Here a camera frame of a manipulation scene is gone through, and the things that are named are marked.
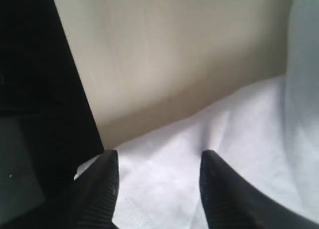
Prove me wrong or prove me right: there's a white t-shirt red lettering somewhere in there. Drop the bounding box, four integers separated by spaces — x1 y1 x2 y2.
112 0 319 229

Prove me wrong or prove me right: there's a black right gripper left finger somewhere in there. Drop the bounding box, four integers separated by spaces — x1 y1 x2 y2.
47 150 119 229

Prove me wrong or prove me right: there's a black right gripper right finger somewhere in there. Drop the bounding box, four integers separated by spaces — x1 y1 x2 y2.
199 150 319 229

